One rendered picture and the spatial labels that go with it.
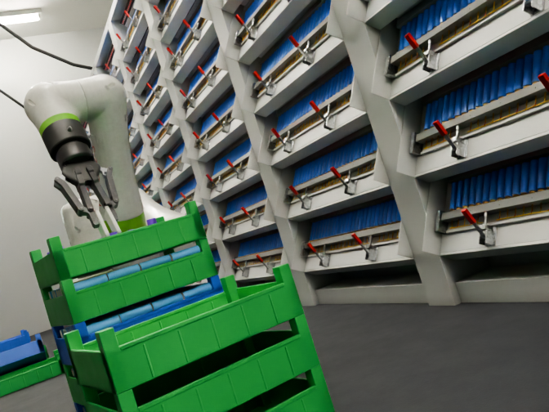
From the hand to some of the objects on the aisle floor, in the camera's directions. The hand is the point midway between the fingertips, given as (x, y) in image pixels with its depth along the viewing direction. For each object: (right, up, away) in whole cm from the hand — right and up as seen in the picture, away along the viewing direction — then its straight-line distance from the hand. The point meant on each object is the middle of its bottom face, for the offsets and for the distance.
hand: (106, 224), depth 121 cm
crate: (-63, -66, +106) cm, 140 cm away
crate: (-71, -64, +121) cm, 154 cm away
